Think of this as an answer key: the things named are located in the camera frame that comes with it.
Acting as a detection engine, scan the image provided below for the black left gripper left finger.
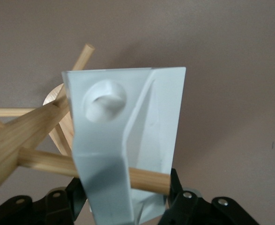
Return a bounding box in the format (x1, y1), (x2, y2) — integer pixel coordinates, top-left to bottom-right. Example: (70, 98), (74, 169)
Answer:
(0, 179), (89, 225)

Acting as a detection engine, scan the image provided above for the brown table cover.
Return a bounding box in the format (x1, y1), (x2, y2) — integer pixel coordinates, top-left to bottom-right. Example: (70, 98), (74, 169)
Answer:
(0, 0), (275, 225)

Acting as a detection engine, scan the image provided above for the white angular cup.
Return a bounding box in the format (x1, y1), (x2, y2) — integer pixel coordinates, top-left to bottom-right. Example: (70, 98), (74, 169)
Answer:
(61, 67), (188, 225)

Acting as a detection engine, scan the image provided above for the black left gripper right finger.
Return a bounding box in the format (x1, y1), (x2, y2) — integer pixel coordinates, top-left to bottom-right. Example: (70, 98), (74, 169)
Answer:
(158, 168), (267, 225)

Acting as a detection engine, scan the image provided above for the wooden cup rack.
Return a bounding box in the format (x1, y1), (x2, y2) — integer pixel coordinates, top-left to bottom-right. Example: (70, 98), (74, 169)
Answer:
(0, 43), (172, 200)

